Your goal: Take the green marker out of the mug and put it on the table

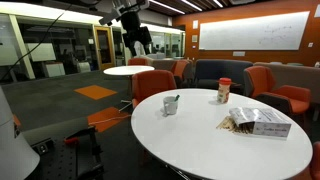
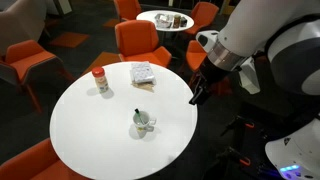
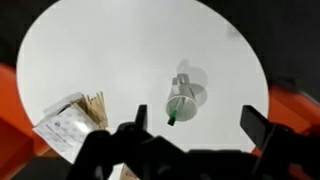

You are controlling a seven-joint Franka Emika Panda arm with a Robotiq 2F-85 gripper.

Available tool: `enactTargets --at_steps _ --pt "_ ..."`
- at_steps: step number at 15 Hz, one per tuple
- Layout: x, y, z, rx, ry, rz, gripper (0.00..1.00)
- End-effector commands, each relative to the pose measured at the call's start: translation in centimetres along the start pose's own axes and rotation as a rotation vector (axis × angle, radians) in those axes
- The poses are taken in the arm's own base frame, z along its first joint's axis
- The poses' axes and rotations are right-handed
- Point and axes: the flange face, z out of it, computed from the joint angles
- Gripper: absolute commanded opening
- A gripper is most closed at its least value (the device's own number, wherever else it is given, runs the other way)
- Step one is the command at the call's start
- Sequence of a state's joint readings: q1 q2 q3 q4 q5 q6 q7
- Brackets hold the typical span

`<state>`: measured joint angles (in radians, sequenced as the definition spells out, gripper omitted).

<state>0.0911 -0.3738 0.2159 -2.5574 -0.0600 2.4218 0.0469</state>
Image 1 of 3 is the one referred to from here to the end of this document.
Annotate wooden framed door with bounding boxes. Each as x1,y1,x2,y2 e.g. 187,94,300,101
94,26,115,70

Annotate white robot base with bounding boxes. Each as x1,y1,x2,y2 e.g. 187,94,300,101
0,87,40,180

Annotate black hanging cable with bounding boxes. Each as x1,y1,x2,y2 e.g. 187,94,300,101
0,3,74,83

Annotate dark blue sofa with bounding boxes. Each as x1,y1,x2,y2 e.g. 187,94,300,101
194,59,253,92

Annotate orange chair far back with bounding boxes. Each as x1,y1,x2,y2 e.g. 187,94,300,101
171,60,193,88

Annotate white ceramic mug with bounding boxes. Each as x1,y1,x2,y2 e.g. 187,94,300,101
163,96,178,115

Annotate black mounting stand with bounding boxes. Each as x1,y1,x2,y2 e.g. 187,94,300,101
26,126,105,180

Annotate orange chair bottom right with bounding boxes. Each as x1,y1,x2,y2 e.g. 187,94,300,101
309,141,320,180

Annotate orange armchair right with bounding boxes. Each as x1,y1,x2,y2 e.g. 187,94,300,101
244,66,311,115

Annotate small white round table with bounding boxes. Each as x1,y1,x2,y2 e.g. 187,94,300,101
103,65,154,76

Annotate large white round table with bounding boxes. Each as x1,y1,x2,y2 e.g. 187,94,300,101
131,88,313,180

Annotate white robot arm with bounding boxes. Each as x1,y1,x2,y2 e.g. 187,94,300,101
99,0,152,56

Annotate jar with red lid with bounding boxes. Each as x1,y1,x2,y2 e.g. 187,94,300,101
217,78,232,103

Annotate wooden stir sticks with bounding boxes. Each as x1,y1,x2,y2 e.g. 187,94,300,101
217,116,253,134

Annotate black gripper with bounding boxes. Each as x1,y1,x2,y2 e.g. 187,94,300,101
121,11,152,56

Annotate orange chair behind table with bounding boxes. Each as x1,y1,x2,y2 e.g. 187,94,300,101
132,70,177,107

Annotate white wall whiteboard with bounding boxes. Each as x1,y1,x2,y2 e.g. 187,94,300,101
199,11,309,50

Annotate white cardboard box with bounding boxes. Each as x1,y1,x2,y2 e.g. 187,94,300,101
229,107,291,138

